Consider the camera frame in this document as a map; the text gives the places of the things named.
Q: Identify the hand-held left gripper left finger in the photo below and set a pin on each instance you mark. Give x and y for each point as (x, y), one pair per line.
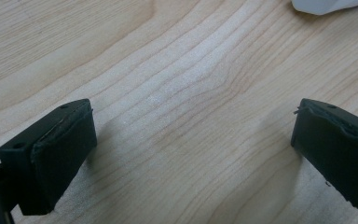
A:
(52, 161)

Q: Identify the white plastic object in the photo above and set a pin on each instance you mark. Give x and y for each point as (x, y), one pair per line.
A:
(326, 5)

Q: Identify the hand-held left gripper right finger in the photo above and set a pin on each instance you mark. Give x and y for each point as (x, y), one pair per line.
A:
(335, 152)

